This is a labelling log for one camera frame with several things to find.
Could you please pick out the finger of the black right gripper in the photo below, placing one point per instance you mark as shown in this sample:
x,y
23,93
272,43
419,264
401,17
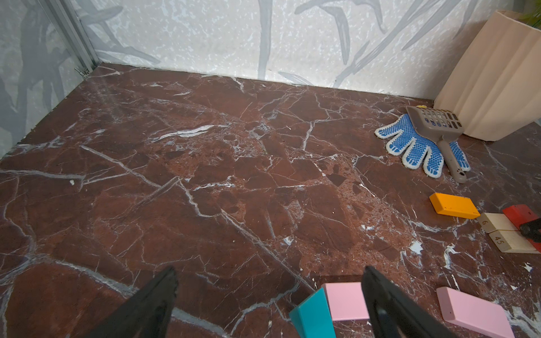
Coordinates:
x,y
532,230

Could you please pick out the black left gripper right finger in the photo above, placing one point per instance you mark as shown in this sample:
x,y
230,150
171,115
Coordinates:
x,y
393,314

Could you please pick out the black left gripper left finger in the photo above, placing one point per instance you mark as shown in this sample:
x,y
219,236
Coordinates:
x,y
147,313

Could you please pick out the red block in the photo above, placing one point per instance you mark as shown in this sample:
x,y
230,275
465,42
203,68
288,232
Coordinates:
x,y
520,214

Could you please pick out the pink block left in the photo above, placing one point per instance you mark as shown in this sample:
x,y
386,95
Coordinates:
x,y
346,301

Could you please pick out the pink block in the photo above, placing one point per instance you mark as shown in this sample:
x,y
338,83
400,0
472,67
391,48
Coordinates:
x,y
346,301
473,313

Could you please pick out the teal block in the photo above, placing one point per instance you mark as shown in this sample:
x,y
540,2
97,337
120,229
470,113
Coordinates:
x,y
312,318

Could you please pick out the orange block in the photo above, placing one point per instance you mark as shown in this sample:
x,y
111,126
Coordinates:
x,y
455,206

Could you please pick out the pink block middle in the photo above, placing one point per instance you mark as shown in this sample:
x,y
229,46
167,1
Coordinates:
x,y
473,313

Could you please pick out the grey slotted scoop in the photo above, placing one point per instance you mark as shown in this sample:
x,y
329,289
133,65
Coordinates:
x,y
441,127

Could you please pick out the blue dotted work glove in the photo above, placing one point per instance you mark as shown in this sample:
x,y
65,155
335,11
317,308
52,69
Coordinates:
x,y
417,151

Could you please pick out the beige flower pot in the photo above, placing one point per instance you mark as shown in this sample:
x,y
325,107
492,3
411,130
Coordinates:
x,y
495,87

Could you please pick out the green artificial plant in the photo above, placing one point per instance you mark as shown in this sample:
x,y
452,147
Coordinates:
x,y
532,14

